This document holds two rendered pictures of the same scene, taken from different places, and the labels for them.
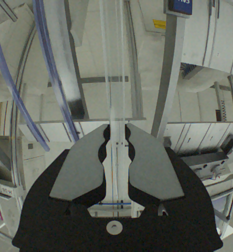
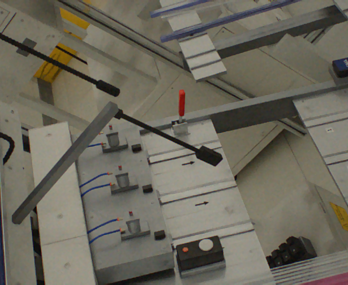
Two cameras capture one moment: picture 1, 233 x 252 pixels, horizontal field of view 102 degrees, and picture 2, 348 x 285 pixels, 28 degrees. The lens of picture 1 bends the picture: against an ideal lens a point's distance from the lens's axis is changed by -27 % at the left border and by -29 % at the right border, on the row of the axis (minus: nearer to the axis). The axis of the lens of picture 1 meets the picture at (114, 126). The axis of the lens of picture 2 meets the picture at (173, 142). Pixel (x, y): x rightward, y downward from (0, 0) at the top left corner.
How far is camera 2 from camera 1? 1.50 m
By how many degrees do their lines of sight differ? 62
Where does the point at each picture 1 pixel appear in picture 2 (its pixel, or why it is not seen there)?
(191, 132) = not seen: hidden behind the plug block
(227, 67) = (326, 148)
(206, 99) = not seen: outside the picture
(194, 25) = (338, 98)
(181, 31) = (321, 86)
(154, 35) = (314, 193)
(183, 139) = (187, 154)
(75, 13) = (304, 44)
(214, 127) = (227, 191)
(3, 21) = not seen: hidden behind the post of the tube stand
